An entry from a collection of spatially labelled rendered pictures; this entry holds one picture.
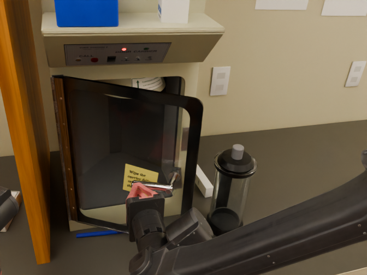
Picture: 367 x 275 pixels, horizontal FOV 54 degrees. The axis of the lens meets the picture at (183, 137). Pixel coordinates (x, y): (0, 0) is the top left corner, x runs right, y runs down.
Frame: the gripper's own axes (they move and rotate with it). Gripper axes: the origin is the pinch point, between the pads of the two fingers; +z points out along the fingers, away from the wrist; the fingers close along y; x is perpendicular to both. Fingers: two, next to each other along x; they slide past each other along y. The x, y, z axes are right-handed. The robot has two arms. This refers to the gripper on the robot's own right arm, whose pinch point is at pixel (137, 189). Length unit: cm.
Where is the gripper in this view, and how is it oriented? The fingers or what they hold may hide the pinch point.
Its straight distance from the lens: 75.4
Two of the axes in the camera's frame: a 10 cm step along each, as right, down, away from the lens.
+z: -2.9, -5.3, 8.0
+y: 0.8, -8.5, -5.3
